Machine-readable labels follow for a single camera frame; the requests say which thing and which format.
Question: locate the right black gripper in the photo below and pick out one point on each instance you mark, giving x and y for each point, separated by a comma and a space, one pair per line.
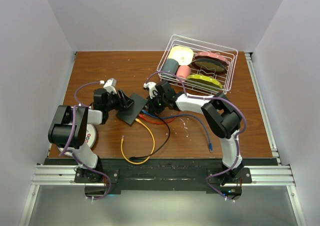
152, 108

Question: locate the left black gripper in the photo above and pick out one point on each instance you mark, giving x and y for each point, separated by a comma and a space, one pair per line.
125, 101

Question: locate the black network switch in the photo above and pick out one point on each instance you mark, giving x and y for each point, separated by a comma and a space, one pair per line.
129, 114

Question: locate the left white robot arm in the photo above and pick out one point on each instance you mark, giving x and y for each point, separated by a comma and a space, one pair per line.
69, 124

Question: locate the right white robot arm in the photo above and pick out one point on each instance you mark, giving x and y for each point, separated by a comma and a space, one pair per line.
223, 118

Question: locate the pink cup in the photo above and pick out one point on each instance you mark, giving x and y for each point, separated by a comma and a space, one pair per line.
183, 72

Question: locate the grey cup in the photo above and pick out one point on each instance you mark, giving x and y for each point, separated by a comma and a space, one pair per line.
171, 65

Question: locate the green plate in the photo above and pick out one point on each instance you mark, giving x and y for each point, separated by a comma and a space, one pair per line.
203, 82

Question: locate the white round tape roll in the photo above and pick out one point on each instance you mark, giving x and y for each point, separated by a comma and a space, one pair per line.
90, 139

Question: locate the dark brown plate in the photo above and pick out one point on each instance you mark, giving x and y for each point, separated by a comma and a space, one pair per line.
209, 65

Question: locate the pink plate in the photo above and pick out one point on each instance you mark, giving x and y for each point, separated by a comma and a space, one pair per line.
211, 55

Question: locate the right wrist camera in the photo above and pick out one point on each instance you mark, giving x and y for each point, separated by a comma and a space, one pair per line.
151, 88

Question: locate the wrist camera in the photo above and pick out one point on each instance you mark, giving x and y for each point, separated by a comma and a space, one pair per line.
151, 88
110, 86

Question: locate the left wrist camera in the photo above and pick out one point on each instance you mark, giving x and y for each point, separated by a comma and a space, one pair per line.
110, 86

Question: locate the white wire dish rack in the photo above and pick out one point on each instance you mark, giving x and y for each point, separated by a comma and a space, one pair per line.
226, 79

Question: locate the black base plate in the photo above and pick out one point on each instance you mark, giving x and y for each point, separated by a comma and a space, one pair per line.
175, 175

